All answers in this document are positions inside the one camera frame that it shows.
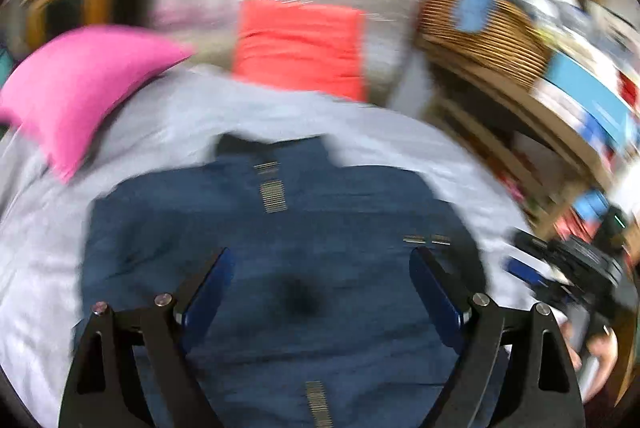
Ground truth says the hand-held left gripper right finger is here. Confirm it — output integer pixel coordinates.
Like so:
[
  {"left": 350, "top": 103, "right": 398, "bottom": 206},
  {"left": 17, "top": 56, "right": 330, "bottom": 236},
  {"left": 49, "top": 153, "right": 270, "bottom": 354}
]
[{"left": 409, "top": 246, "right": 586, "bottom": 428}]

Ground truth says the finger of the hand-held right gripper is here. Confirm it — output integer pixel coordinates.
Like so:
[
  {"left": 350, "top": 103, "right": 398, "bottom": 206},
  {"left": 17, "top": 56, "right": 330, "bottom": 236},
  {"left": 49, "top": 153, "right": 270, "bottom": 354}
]
[
  {"left": 503, "top": 257, "right": 563, "bottom": 296},
  {"left": 510, "top": 229, "right": 557, "bottom": 259}
]

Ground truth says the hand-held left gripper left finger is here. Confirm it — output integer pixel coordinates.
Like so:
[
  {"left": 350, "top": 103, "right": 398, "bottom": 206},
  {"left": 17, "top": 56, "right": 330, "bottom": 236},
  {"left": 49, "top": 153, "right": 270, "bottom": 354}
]
[{"left": 59, "top": 247, "right": 237, "bottom": 428}]

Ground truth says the navy blue shirt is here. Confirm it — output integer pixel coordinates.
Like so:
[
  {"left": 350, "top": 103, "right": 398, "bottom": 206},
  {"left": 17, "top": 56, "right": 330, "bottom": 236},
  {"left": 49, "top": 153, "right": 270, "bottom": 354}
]
[{"left": 80, "top": 133, "right": 511, "bottom": 428}]

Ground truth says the person's right hand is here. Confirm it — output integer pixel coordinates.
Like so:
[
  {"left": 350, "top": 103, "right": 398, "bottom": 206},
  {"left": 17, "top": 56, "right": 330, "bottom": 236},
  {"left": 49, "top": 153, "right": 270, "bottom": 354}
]
[{"left": 560, "top": 320, "right": 621, "bottom": 389}]

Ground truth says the wooden shelf rack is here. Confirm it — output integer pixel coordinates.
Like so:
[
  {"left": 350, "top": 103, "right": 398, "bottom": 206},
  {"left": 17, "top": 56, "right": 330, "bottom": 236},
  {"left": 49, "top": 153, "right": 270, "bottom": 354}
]
[{"left": 415, "top": 0, "right": 640, "bottom": 234}]

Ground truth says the blue and white box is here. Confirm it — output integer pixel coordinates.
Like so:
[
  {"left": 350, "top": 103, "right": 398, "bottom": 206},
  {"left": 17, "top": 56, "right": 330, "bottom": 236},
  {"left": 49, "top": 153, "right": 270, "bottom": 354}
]
[{"left": 532, "top": 52, "right": 637, "bottom": 161}]

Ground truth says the grey bed sheet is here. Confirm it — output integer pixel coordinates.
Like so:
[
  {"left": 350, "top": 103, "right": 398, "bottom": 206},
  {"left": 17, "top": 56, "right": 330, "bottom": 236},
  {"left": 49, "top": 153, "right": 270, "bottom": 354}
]
[{"left": 0, "top": 63, "right": 566, "bottom": 428}]

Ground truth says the wicker basket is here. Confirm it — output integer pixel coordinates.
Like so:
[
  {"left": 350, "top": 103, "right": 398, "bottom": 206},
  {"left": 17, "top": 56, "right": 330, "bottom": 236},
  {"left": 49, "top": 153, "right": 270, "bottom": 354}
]
[{"left": 417, "top": 0, "right": 553, "bottom": 91}]

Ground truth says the pink pillow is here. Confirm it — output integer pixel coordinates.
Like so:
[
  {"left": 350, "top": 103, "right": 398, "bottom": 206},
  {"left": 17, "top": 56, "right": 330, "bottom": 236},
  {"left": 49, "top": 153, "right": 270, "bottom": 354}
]
[{"left": 0, "top": 25, "right": 196, "bottom": 183}]

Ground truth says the orange-red pillow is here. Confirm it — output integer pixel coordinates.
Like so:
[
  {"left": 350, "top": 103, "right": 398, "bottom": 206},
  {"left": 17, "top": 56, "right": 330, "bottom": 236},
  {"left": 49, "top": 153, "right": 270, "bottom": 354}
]
[{"left": 231, "top": 0, "right": 368, "bottom": 103}]

